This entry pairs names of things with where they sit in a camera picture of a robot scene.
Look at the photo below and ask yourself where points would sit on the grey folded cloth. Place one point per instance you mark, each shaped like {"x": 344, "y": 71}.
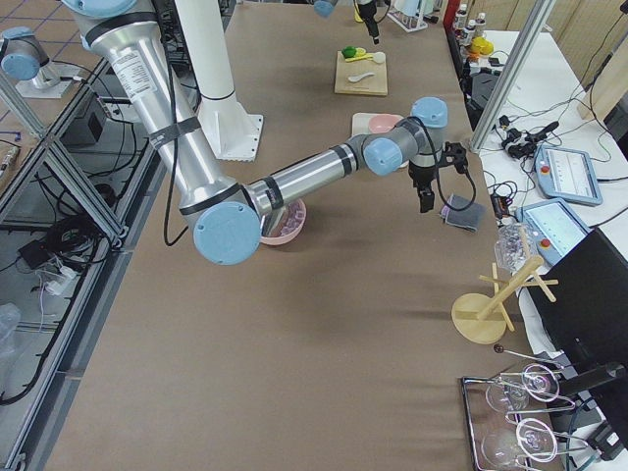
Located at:
{"x": 462, "y": 213}

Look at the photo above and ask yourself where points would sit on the wine glass lower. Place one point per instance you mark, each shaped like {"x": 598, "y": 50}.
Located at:
{"x": 523, "y": 446}

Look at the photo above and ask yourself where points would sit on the clear plastic bag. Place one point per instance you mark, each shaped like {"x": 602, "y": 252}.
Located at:
{"x": 515, "y": 244}

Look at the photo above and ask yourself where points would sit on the bamboo cutting board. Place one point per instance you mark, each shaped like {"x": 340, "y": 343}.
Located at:
{"x": 373, "y": 86}

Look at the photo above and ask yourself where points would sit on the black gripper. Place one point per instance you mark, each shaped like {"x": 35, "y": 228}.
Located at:
{"x": 419, "y": 177}
{"x": 368, "y": 17}

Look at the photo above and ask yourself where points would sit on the wire glass rack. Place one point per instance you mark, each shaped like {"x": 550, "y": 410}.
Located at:
{"x": 481, "y": 420}

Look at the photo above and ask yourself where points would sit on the large pink ice bowl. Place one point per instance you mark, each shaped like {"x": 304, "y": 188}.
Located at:
{"x": 284, "y": 225}

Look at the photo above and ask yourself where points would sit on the cream rabbit tray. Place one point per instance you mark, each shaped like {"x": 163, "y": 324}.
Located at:
{"x": 359, "y": 124}

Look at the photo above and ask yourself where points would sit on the wooden mug tree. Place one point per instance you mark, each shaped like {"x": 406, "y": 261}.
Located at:
{"x": 483, "y": 319}

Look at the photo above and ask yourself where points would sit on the teach pendant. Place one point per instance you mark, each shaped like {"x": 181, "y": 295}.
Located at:
{"x": 568, "y": 174}
{"x": 556, "y": 228}

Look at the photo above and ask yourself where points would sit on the aluminium frame post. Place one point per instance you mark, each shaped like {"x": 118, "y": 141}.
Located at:
{"x": 517, "y": 58}

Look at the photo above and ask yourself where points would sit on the green lime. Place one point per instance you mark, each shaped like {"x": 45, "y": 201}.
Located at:
{"x": 348, "y": 52}

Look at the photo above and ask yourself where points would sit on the small pink bowl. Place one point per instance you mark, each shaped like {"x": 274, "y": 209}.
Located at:
{"x": 382, "y": 123}

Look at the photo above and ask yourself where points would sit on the teach pendant lower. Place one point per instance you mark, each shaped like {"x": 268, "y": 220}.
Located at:
{"x": 556, "y": 228}

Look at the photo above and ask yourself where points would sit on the teach pendant upper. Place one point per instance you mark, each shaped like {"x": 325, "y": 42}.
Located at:
{"x": 568, "y": 174}

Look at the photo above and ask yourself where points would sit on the white ceramic spoon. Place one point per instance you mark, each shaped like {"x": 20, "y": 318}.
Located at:
{"x": 360, "y": 77}

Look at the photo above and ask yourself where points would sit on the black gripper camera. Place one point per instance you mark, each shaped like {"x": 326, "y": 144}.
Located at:
{"x": 454, "y": 154}

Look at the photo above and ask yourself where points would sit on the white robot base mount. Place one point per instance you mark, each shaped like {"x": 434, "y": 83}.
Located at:
{"x": 233, "y": 133}

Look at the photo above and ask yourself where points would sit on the wine glass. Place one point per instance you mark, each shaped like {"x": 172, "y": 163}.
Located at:
{"x": 513, "y": 391}
{"x": 523, "y": 446}

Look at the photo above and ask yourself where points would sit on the wine glass upper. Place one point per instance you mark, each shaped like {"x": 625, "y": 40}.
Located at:
{"x": 513, "y": 391}

